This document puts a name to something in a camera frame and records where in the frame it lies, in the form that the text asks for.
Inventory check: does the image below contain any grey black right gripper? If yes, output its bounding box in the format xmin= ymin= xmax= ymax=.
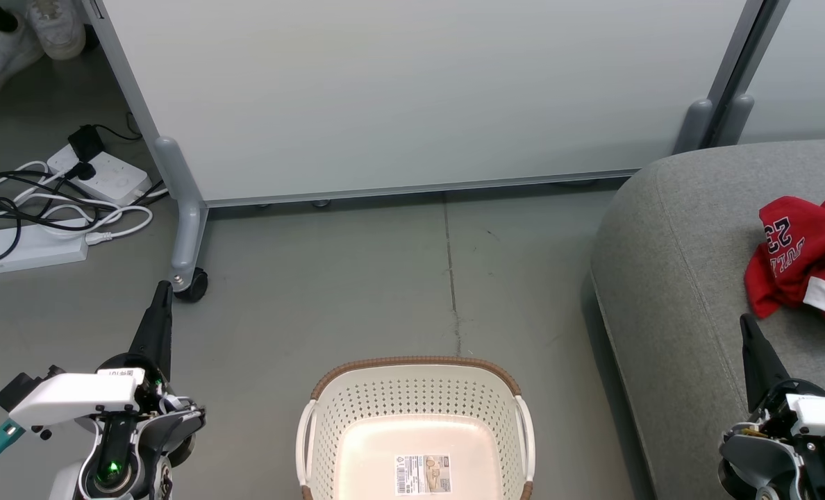
xmin=718 ymin=313 xmax=825 ymax=500

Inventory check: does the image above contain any white power cable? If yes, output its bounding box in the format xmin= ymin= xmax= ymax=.
xmin=0 ymin=160 xmax=155 ymax=247

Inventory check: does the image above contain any white barcode sticker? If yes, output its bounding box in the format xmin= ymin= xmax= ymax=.
xmin=394 ymin=454 xmax=451 ymax=496

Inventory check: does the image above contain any cream perforated laundry basket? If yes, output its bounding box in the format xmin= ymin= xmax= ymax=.
xmin=296 ymin=356 xmax=536 ymax=500

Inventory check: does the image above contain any black caster wheel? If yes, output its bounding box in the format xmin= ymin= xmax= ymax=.
xmin=174 ymin=268 xmax=209 ymax=303

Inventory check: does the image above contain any grey partition post with foot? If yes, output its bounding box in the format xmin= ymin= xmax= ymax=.
xmin=79 ymin=0 xmax=210 ymax=292

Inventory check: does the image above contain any white power strip with sockets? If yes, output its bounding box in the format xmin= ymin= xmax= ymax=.
xmin=47 ymin=144 xmax=153 ymax=206

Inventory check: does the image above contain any red and white jersey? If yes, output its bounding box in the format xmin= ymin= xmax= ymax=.
xmin=744 ymin=188 xmax=825 ymax=346

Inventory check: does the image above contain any grey fabric sofa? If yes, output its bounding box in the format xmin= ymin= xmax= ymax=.
xmin=590 ymin=137 xmax=825 ymax=500

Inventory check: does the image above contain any black power cable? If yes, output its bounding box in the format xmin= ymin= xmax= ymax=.
xmin=0 ymin=161 xmax=170 ymax=263

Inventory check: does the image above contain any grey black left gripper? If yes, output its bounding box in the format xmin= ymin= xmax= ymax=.
xmin=78 ymin=280 xmax=206 ymax=500

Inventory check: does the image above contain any white partition panel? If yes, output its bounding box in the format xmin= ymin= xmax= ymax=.
xmin=739 ymin=0 xmax=825 ymax=145
xmin=97 ymin=0 xmax=750 ymax=208

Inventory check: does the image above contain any black power adapter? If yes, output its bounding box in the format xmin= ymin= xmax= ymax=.
xmin=67 ymin=112 xmax=142 ymax=162

